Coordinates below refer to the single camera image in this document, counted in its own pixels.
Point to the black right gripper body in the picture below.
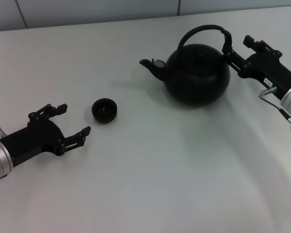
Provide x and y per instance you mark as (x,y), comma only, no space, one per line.
(266,68)

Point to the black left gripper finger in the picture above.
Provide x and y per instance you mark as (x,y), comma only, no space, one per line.
(51,111)
(77,138)

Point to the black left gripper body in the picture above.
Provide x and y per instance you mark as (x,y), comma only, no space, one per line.
(36,138)

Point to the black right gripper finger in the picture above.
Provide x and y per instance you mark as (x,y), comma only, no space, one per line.
(236,61)
(259,44)

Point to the small dark teacup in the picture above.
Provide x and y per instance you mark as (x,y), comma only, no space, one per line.
(104,114)

